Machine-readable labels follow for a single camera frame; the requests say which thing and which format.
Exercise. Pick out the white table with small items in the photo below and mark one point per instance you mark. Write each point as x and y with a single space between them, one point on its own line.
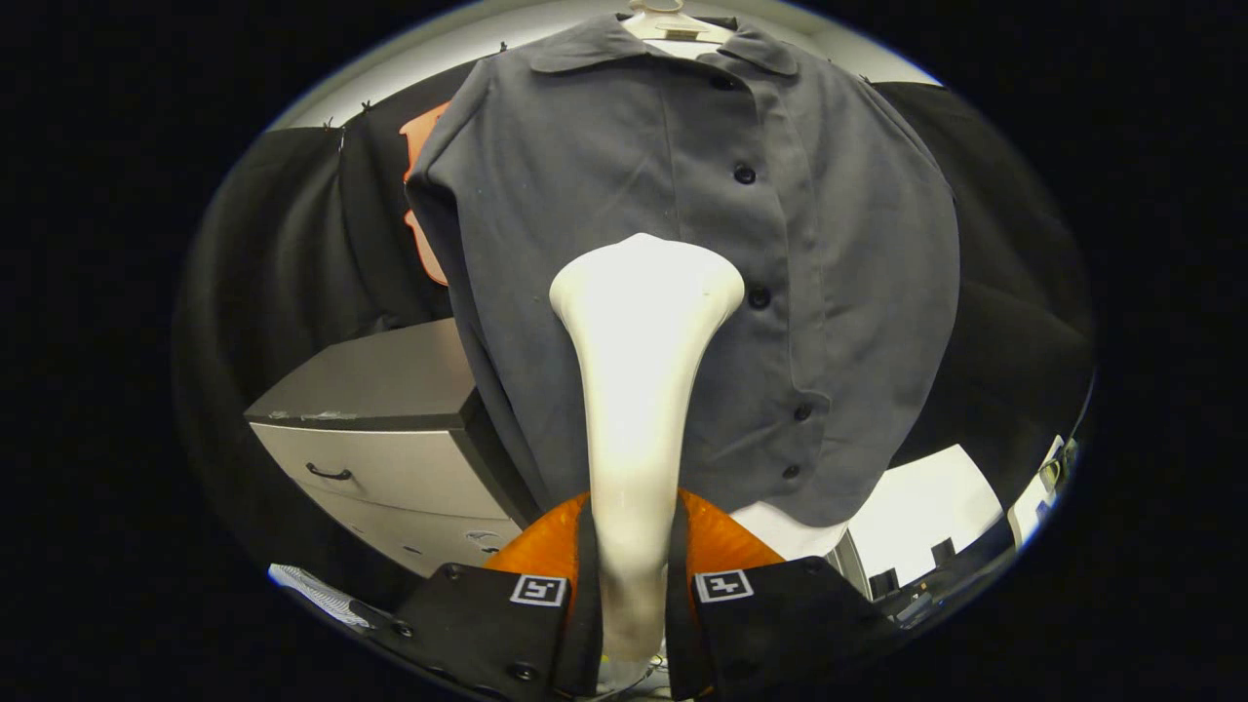
1033 497

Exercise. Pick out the cream white garment steamer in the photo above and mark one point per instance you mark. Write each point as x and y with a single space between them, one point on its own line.
634 390

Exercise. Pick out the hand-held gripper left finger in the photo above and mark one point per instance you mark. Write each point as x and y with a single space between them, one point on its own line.
588 624

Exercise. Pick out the white mesh object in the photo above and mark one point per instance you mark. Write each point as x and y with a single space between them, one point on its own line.
317 590

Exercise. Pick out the grey drawer cabinet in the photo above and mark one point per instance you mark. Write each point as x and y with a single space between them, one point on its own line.
380 458

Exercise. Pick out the grey button-up shirt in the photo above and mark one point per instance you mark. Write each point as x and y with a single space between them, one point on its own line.
604 156

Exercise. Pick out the plain white table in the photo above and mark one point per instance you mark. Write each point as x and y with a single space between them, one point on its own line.
926 497

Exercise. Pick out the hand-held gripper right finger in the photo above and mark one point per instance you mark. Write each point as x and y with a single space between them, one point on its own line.
682 634

